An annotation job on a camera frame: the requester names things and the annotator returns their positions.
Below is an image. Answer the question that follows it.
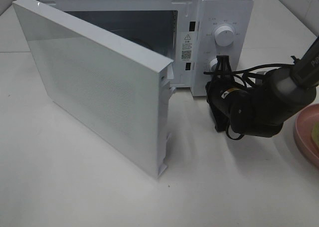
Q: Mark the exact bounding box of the white bread sandwich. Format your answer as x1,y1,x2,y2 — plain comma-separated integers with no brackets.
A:
311,122,319,150

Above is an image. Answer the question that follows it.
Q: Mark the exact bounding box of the lower white timer knob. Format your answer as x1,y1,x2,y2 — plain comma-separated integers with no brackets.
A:
209,58,220,75

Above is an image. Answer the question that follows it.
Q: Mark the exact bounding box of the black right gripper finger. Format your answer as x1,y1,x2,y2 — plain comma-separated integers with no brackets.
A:
223,55,233,75
214,55,224,75

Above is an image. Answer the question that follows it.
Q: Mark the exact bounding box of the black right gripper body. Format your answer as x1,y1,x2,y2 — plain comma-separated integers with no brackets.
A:
205,74,249,132

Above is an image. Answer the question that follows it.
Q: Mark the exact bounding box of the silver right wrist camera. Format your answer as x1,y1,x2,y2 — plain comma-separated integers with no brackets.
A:
255,71,267,86

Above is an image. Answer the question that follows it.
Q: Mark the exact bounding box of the pink round plate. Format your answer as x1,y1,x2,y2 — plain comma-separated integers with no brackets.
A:
294,104,319,169

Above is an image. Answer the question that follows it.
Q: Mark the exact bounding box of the white microwave oven body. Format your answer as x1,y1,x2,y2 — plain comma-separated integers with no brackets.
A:
37,0,254,96

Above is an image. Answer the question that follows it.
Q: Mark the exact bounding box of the white microwave door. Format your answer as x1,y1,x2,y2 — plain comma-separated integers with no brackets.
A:
13,0,173,178

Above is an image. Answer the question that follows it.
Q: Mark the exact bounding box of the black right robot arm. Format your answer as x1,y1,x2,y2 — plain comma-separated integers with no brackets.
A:
204,39,319,140

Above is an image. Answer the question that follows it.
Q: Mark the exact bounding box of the upper white power knob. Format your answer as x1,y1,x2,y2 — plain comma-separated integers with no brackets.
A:
214,23,235,47

